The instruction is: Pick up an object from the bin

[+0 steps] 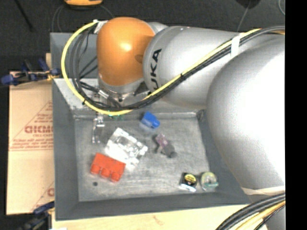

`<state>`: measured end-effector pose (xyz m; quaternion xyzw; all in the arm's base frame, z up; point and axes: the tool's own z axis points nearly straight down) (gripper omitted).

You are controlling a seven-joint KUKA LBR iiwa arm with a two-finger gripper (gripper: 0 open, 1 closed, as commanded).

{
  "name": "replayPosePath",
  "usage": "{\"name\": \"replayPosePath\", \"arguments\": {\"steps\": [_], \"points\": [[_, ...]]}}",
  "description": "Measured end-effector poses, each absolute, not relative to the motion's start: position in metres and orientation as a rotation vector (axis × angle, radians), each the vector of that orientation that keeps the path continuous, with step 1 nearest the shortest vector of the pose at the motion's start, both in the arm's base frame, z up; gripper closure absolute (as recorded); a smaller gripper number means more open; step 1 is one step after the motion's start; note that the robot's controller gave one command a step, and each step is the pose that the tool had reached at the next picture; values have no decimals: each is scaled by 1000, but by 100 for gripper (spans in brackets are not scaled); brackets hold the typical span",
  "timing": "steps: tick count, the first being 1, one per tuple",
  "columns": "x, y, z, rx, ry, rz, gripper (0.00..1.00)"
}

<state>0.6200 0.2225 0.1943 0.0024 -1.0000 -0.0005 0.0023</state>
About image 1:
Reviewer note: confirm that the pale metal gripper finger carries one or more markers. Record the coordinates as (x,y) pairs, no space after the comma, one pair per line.
(94,135)
(100,123)

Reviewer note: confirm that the clear plastic packet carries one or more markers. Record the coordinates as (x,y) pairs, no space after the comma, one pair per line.
(124,146)

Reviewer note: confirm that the red-orange toy block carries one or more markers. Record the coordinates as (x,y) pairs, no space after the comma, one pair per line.
(106,165)

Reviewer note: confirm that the blue and white toy block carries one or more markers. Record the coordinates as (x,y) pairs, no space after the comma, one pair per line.
(149,120)

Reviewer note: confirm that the purple and grey small tool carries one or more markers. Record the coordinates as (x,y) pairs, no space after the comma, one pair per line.
(165,146)

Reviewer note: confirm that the grey metal bin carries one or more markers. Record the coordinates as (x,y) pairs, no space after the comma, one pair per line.
(153,176)

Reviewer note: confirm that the brown cardboard board, red print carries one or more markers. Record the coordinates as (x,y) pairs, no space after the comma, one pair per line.
(28,166)

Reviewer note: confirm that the black and yellow tape measure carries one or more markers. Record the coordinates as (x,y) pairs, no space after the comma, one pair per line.
(189,181)

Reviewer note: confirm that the green round tape roll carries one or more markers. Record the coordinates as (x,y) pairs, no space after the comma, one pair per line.
(209,181)

